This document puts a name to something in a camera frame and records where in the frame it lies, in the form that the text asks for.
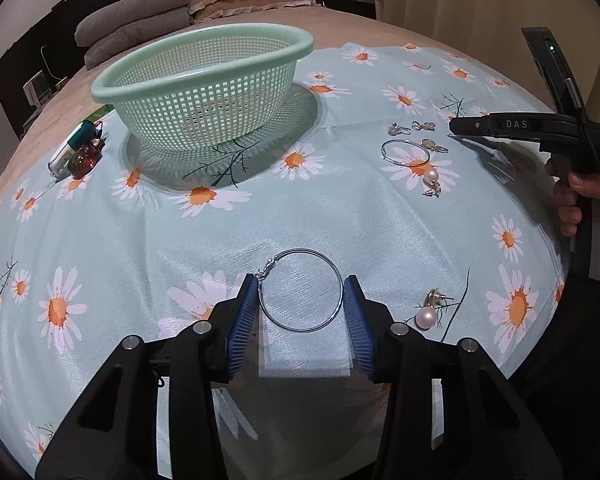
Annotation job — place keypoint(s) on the pearl stud earring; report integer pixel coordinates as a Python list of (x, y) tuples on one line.
[(426, 316)]

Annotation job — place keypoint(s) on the black headboard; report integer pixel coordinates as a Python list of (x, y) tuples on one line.
[(25, 70)]

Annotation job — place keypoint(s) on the grey pillow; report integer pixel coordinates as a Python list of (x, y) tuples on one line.
[(130, 5), (140, 40)]

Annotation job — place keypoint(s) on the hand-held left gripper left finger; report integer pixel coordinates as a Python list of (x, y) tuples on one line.
[(246, 317)]

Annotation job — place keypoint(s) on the red perfume bottle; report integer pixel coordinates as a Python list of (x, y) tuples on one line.
[(84, 161)]

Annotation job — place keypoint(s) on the green plastic mesh basket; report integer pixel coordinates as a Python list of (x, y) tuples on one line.
[(200, 85)]

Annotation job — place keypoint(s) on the person's dark clothing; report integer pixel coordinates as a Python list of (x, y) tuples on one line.
[(570, 385)]

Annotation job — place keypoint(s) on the large silver hoop earring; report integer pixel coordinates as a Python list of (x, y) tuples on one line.
[(301, 290)]

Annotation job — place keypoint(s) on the silver knot earring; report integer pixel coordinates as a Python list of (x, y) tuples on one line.
[(423, 125)]

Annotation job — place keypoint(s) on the gold charm earring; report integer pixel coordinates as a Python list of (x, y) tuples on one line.
[(433, 145)]

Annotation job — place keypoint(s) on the teal small box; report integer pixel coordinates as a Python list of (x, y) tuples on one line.
[(86, 133)]

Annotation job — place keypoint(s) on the small silver hoop earring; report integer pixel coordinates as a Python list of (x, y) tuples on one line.
[(405, 154)]

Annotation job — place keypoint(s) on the person's right hand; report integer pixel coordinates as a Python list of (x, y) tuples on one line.
[(568, 210)]

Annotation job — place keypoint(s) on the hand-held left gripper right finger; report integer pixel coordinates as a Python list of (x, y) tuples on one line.
[(356, 327)]

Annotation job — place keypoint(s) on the silver crystal earring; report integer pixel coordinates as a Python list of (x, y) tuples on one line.
[(395, 129)]

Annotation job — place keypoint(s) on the daisy print tablecloth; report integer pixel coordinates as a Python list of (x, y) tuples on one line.
[(130, 240)]

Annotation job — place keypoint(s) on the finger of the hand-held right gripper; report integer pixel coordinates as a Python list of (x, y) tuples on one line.
[(500, 126)]

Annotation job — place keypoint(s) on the pearl drop earring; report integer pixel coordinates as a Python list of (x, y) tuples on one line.
[(432, 178)]

